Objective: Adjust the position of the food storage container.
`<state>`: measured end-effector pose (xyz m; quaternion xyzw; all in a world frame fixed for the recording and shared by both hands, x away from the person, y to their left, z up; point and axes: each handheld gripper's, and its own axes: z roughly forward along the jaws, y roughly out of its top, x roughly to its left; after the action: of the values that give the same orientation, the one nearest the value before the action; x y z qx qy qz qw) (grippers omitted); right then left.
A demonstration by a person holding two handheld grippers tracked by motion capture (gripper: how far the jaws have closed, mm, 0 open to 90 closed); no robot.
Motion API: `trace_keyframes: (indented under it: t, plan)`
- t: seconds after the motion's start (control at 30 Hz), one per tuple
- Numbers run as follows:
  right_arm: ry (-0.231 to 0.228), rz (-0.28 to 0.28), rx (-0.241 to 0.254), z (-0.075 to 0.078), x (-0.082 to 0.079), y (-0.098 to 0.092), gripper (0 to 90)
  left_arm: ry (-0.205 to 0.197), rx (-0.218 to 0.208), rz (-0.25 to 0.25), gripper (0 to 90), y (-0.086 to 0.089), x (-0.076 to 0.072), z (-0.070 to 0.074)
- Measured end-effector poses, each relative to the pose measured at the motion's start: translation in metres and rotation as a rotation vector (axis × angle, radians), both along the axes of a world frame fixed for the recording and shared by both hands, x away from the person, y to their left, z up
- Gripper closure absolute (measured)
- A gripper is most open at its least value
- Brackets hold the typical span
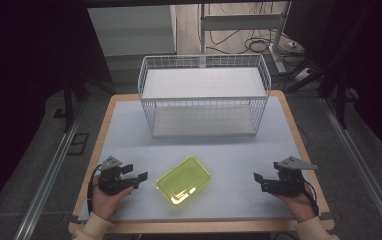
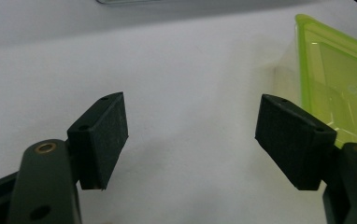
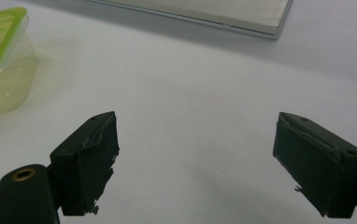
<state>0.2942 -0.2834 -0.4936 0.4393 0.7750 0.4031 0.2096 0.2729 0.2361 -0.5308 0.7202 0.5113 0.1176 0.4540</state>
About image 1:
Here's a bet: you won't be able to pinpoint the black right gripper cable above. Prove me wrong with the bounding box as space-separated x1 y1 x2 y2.
300 179 320 217

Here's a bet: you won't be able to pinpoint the person's right hand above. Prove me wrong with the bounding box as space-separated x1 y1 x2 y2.
273 184 317 224

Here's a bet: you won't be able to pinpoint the light blue table mat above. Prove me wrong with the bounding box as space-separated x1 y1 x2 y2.
78 95 324 222

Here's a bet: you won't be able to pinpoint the white cabinet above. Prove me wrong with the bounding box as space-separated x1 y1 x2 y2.
87 4 178 58

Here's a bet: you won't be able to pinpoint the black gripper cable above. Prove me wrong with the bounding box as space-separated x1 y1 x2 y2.
86 164 103 215
300 179 320 217

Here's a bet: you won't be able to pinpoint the black floor frame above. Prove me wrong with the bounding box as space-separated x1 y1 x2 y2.
66 132 90 156

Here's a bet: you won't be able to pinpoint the white metal stand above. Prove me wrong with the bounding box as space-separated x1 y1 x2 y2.
198 1 293 75

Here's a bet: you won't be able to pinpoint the black curtain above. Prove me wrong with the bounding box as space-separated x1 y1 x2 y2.
283 0 382 168
0 0 113 221

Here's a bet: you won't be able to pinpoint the aluminium floor rail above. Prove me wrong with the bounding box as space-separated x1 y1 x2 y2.
13 102 84 240
321 97 382 240

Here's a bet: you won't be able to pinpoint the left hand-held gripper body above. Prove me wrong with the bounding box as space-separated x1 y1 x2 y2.
97 155 134 196

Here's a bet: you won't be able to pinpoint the black floor cables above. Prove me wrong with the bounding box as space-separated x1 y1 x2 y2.
208 2 305 69

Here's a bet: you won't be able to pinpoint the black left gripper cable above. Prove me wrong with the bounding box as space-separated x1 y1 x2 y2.
86 164 103 215

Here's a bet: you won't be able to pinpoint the grey table clamp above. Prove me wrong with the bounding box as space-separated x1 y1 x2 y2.
61 214 81 225
318 211 336 222

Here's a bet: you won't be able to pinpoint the black stand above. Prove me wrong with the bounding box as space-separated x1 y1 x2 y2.
52 74 117 134
284 49 352 130

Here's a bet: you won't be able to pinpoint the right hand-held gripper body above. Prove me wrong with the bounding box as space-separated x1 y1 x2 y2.
268 155 319 197

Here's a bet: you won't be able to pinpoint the person's left hand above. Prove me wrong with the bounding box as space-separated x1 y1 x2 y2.
90 175 135 221

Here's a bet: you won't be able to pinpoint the yellow-green plastic tray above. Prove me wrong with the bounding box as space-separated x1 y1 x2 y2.
155 154 213 206

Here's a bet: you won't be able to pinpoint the white wire shelf rack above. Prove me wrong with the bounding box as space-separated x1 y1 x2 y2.
137 53 273 139

